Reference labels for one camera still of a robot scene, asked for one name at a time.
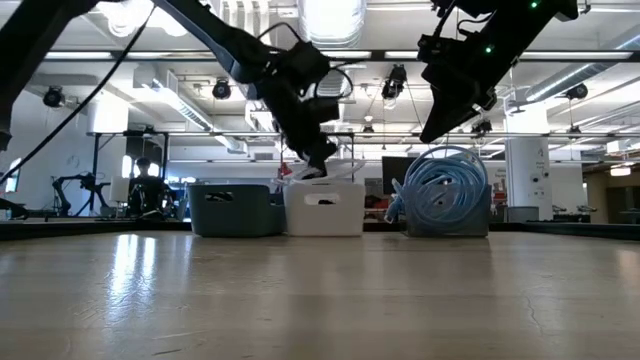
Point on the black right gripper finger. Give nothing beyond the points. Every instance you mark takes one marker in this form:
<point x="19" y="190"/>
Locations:
<point x="484" y="112"/>
<point x="447" y="117"/>

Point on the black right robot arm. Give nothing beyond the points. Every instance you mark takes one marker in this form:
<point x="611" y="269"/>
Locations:
<point x="510" y="25"/>

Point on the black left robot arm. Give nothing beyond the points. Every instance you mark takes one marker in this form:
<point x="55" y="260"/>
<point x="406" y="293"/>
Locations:
<point x="215" y="35"/>

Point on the black background robot arm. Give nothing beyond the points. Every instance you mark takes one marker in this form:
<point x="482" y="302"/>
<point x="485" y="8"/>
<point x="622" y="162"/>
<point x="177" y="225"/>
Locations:
<point x="89" y="181"/>

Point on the black ceiling spotlight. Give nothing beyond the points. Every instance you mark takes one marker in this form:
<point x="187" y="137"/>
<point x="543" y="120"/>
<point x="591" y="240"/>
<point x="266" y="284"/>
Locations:
<point x="484" y="127"/>
<point x="577" y="91"/>
<point x="221" y="90"/>
<point x="53" y="96"/>
<point x="395" y="80"/>

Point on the white plastic bin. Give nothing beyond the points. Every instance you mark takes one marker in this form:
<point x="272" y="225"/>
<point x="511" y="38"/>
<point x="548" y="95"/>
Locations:
<point x="325" y="220"/>

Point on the white pillar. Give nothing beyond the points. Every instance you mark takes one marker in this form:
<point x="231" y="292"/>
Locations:
<point x="527" y="170"/>

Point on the black monitor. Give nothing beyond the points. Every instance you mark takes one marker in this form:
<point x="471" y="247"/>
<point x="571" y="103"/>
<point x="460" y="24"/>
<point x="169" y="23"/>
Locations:
<point x="395" y="172"/>

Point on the teal plastic bin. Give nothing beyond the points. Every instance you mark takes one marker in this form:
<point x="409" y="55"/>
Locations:
<point x="235" y="217"/>

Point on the small grey background bin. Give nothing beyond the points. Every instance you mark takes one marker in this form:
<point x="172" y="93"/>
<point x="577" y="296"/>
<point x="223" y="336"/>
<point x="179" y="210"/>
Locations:
<point x="522" y="214"/>

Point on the grey plastic bin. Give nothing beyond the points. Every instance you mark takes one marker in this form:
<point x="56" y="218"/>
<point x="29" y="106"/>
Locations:
<point x="484" y="222"/>

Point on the person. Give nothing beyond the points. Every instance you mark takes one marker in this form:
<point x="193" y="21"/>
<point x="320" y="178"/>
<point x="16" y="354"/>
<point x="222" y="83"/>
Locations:
<point x="147" y="195"/>

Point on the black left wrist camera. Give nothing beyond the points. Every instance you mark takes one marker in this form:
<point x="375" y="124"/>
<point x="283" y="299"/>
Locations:
<point x="325" y="110"/>

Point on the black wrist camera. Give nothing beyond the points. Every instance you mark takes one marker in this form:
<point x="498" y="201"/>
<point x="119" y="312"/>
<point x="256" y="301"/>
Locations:
<point x="435" y="50"/>
<point x="325" y="110"/>

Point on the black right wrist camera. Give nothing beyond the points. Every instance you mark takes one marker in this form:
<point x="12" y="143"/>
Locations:
<point x="435" y="50"/>

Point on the silver ventilation duct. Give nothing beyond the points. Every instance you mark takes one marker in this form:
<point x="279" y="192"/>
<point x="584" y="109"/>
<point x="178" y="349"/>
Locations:
<point x="332" y="20"/>

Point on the black metal table frame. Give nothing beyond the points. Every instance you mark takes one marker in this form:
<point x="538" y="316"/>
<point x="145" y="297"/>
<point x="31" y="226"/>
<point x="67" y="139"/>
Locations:
<point x="100" y="230"/>

